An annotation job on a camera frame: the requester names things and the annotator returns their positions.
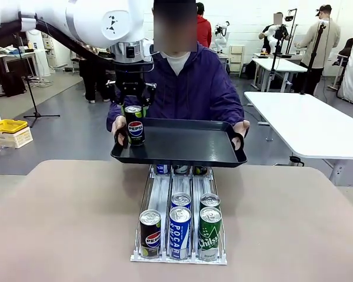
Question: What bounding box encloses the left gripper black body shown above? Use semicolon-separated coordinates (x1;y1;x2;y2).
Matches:
115;62;148;98

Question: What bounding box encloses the black plastic serving tray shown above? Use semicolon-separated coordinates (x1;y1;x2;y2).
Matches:
110;117;248;169

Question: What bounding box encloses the person's left forearm purple sleeve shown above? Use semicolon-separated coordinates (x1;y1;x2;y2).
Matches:
220;96;248;127

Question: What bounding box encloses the person's right forearm purple sleeve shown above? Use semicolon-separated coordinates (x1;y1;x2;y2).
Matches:
105;101;127;132

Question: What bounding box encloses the person in plaid shirt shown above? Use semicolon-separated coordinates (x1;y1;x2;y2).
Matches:
78;41;112;104

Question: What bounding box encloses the person in purple hooded jacket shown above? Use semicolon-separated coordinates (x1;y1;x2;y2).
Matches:
105;0;251;139

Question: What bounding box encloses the person in red hoodie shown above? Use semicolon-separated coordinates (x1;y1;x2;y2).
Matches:
196;2;212;48

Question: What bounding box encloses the person in black shirt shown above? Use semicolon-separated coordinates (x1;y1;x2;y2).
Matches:
258;12;289;57

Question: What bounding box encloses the person in beige jacket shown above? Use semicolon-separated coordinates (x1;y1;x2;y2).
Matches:
294;4;341;96

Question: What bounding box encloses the person's right hand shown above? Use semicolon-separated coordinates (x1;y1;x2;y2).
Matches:
111;115;129;145

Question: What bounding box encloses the person's left hand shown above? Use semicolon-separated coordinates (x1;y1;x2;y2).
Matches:
231;119;251;149

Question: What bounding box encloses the black tripod stand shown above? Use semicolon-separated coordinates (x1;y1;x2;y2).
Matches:
265;8;298;92
14;32;61;128

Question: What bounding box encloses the white tower air conditioner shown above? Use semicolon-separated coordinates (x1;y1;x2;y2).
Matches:
25;29;52;78

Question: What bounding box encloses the white can dispenser rack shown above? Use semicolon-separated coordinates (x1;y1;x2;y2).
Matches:
130;163;228;265

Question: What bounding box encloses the white drawer cart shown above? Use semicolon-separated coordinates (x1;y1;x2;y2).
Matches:
229;44;246;73

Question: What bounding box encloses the yellow and white crate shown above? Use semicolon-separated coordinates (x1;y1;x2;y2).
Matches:
0;119;34;149

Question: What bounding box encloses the cluttered white side table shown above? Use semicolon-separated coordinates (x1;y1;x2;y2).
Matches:
0;45;49;95

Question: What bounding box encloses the white desk with grey legs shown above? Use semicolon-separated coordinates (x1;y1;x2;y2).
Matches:
251;57;308;92

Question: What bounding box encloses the large white table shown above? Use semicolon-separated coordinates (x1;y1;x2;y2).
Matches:
244;90;353;186

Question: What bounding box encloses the black office chair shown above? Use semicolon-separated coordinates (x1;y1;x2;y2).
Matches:
331;37;353;67

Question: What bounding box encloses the black braided cable sleeve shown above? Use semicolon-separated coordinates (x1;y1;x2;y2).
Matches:
17;11;118;64

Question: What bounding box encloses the black tripod with camera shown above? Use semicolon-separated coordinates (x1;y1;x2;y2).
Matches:
299;20;328;95

